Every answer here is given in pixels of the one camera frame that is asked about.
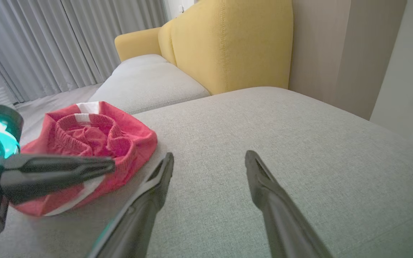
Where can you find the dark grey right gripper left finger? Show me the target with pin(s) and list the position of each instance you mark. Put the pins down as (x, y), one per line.
(138, 218)

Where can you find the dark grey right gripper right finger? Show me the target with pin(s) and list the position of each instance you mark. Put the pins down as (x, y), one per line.
(281, 215)

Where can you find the red and white garment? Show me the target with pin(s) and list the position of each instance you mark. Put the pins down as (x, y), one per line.
(134, 143)

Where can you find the grey pleated curtain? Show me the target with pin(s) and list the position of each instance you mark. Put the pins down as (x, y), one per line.
(66, 43)

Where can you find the yellow sofa armrest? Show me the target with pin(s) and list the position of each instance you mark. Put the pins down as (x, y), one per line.
(136, 43)

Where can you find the yellow sofa backrest cushion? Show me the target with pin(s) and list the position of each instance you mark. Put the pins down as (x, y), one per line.
(228, 43)

